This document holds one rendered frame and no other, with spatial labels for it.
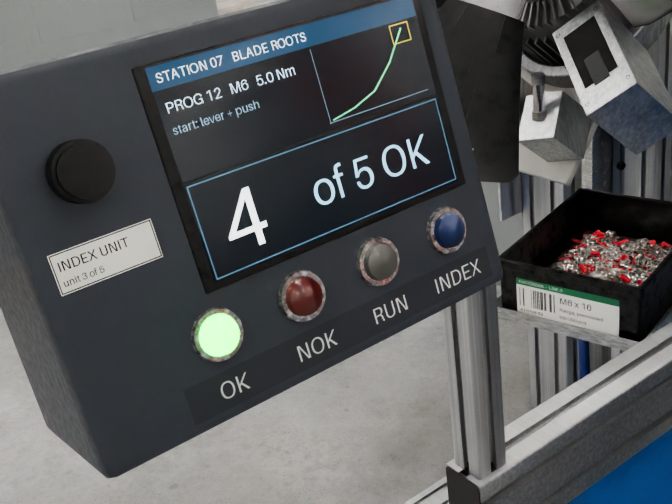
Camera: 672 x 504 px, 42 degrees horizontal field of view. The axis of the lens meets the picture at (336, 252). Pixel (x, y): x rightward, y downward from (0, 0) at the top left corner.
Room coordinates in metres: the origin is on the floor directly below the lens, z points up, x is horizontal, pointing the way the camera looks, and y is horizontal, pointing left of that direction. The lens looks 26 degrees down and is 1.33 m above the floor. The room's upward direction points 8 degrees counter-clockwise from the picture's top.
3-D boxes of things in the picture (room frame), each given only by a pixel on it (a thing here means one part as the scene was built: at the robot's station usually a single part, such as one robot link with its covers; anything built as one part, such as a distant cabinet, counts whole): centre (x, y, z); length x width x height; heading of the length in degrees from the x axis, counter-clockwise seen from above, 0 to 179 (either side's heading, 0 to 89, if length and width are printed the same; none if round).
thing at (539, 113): (1.16, -0.30, 0.96); 0.02 x 0.02 x 0.06
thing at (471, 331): (0.56, -0.09, 0.96); 0.03 x 0.03 x 0.20; 32
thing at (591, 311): (0.89, -0.31, 0.85); 0.22 x 0.17 x 0.07; 138
